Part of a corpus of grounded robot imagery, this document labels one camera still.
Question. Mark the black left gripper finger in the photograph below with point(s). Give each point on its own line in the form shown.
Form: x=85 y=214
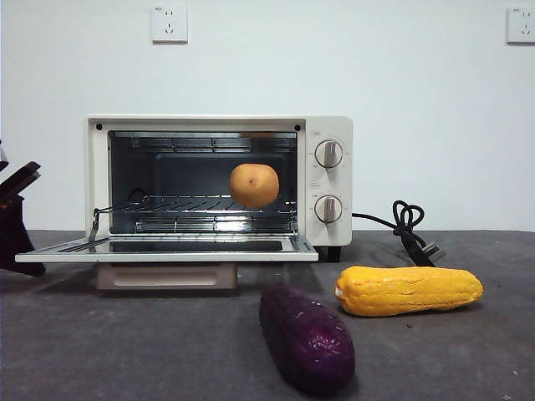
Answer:
x=14 y=242

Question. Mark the brown potato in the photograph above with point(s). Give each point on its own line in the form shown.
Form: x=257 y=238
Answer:
x=254 y=186

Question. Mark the small beige oven knob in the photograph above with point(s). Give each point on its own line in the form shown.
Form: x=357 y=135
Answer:
x=328 y=209

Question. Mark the large beige oven knob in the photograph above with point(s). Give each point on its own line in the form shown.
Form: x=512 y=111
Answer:
x=329 y=153

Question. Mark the white toaster oven body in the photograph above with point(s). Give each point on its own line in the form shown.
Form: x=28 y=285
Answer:
x=334 y=125

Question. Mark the purple eggplant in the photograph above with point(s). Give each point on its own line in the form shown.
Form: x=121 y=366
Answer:
x=305 y=338

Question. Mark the yellow corn cob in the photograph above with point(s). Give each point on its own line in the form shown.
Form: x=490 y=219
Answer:
x=409 y=290

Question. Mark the white wall socket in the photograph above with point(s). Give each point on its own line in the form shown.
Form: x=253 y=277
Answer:
x=169 y=25
x=522 y=25

